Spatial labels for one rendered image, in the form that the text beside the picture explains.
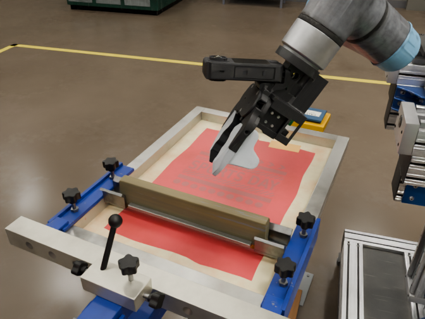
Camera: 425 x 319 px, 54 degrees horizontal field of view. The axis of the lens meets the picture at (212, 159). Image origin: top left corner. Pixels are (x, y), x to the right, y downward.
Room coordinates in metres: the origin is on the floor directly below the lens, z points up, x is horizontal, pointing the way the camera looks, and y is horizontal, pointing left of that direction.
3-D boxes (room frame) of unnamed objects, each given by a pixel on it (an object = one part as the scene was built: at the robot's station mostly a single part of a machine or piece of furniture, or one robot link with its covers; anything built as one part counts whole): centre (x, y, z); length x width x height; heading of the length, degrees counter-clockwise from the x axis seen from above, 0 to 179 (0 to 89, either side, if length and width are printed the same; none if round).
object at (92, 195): (0.90, 0.32, 0.98); 0.30 x 0.05 x 0.07; 155
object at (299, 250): (0.66, -0.18, 0.98); 0.30 x 0.05 x 0.07; 155
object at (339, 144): (1.00, -0.03, 0.97); 0.79 x 0.58 x 0.04; 155
